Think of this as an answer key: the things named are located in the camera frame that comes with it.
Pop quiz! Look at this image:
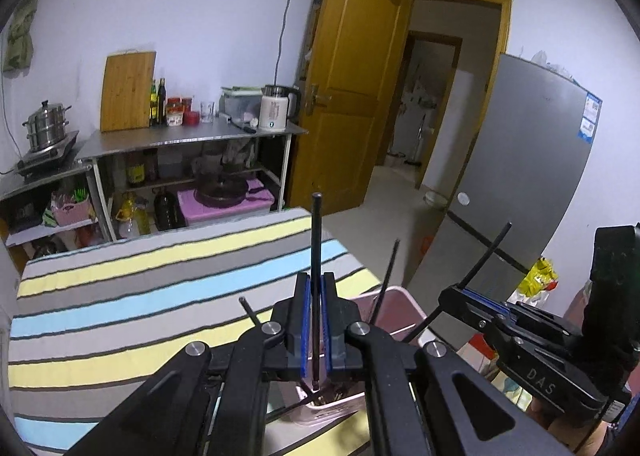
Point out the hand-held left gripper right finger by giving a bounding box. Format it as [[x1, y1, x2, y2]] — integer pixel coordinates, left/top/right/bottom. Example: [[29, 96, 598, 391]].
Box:
[[321, 272, 573, 456]]

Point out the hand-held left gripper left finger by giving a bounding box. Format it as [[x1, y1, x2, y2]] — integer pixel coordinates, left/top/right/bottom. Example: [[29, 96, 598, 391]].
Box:
[[62, 272, 312, 456]]

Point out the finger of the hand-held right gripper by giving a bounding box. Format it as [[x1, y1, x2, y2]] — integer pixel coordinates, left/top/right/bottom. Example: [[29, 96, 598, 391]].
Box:
[[462, 287, 581, 337], [439, 287, 531, 352]]

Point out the black chopstick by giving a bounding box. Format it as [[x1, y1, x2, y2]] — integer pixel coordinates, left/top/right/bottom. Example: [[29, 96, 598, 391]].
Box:
[[265, 388, 326, 423], [238, 297, 262, 328], [311, 192, 323, 392], [371, 239, 401, 326], [404, 222, 513, 344]]

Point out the white chopstick holder box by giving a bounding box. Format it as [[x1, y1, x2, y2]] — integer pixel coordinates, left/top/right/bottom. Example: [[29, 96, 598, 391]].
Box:
[[295, 286, 426, 424]]

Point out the person's right hand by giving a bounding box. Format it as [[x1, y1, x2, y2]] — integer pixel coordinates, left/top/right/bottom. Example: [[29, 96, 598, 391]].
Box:
[[530, 397, 616, 456]]

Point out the yellow plastic bag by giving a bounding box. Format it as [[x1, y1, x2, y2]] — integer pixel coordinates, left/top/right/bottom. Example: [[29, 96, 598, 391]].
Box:
[[520, 258, 558, 297]]

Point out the purple plastic storage box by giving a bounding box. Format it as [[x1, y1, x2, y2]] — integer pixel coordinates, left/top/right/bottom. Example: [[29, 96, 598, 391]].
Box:
[[177, 178, 276, 227]]

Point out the black wok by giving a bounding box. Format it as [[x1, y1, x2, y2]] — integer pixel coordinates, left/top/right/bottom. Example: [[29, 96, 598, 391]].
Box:
[[194, 171, 250, 207]]

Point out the grey refrigerator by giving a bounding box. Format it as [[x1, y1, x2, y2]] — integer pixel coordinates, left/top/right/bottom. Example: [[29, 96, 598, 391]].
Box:
[[407, 53, 603, 309]]

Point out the large dark oil bottle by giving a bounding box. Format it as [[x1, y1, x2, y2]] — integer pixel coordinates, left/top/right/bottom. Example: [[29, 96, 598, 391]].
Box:
[[152, 188, 186, 232]]

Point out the striped tablecloth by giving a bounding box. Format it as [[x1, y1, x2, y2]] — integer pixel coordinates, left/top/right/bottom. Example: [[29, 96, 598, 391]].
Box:
[[7, 208, 381, 456]]

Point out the yellow cooking oil bottle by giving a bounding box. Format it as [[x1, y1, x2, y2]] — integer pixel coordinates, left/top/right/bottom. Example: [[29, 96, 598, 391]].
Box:
[[117, 193, 151, 237]]

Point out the blue fridge sticker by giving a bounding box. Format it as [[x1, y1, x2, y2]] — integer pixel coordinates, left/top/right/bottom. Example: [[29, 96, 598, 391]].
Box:
[[577, 92, 603, 142]]

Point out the white electric kettle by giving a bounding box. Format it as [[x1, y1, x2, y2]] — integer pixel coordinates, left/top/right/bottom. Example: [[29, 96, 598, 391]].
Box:
[[258, 84, 302, 132]]

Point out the tall metal kitchen shelf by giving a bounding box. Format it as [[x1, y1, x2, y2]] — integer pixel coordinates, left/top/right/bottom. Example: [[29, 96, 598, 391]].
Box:
[[77, 123, 310, 242]]

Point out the clear plastic storage container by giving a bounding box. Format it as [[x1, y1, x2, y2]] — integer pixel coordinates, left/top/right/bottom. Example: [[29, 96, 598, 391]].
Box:
[[220, 86, 266, 119]]

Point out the small pink storage basket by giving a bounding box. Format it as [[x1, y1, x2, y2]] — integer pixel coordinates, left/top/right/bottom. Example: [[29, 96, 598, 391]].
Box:
[[52, 201, 96, 228]]

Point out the yellow wooden door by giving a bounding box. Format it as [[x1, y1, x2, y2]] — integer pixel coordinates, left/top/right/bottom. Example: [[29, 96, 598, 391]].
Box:
[[287, 0, 407, 212]]

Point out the wooden cutting board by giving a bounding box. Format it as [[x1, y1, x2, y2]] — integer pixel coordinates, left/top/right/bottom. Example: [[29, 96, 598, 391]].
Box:
[[100, 51, 157, 133]]

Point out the low metal kitchen shelf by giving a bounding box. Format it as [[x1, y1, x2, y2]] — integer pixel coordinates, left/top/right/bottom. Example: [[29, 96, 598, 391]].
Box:
[[0, 161, 113, 262]]

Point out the black induction cooker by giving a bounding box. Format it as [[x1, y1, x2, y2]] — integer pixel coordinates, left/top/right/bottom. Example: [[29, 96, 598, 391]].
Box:
[[14, 130, 81, 177]]

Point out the stainless steel steamer pot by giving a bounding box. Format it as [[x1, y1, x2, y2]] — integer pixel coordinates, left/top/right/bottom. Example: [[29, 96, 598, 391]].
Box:
[[22, 100, 71, 152]]

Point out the green hanging cloth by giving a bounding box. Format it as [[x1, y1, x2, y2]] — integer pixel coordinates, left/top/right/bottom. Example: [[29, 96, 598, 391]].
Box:
[[2, 0, 38, 72]]

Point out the black handle kitchen knife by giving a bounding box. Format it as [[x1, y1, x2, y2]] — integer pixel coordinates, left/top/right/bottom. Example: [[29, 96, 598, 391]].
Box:
[[223, 115, 258, 133]]

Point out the metal door handle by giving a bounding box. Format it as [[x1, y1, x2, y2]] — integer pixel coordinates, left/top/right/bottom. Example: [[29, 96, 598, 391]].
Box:
[[304, 83, 332, 112]]

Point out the wooden door frame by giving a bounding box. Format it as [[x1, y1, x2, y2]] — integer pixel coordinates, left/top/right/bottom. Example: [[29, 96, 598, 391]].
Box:
[[400, 0, 513, 187]]

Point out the black wall cable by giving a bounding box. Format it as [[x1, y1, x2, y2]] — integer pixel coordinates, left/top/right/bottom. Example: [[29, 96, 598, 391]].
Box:
[[274, 0, 307, 87]]

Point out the thin power cord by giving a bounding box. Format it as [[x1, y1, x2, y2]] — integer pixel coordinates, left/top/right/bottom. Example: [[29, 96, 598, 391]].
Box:
[[0, 76, 21, 176]]

